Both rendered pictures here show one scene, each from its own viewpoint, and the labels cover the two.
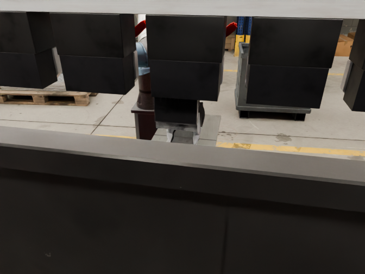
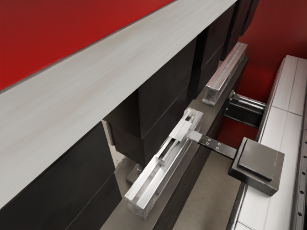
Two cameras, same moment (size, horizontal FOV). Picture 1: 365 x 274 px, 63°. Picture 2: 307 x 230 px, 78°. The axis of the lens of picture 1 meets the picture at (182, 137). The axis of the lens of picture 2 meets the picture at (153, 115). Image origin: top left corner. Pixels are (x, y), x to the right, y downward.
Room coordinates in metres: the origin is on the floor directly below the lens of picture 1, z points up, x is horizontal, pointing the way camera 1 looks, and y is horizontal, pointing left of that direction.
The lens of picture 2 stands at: (0.57, 0.40, 1.46)
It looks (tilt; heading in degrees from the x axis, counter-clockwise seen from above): 46 degrees down; 292
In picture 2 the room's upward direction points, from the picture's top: straight up
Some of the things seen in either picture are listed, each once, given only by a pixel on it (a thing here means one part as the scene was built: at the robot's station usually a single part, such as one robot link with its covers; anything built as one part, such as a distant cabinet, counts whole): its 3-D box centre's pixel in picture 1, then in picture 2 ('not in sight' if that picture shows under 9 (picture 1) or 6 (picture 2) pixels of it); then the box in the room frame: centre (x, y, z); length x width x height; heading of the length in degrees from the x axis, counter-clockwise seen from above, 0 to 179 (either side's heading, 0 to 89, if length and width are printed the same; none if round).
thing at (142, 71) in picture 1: (150, 75); not in sight; (1.53, 0.17, 0.94); 0.13 x 0.12 x 0.14; 97
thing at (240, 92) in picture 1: (272, 80); not in sight; (3.24, -1.02, 0.36); 0.80 x 0.60 x 0.72; 83
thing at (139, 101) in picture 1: (150, 95); not in sight; (1.52, 0.18, 0.82); 0.15 x 0.15 x 0.10
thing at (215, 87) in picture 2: not in sight; (227, 70); (0.52, -0.53, 0.92); 0.50 x 0.06 x 0.10; 79
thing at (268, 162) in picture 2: not in sight; (229, 149); (0.48, 0.05, 1.01); 0.26 x 0.12 x 0.05; 169
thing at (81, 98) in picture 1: (52, 88); not in sight; (3.78, 1.73, 0.07); 1.20 x 0.81 x 0.14; 86
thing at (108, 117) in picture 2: (98, 50); (146, 96); (0.66, 0.19, 1.26); 0.15 x 0.09 x 0.17; 79
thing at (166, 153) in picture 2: not in sight; (176, 137); (0.63, 0.04, 0.98); 0.20 x 0.03 x 0.03; 79
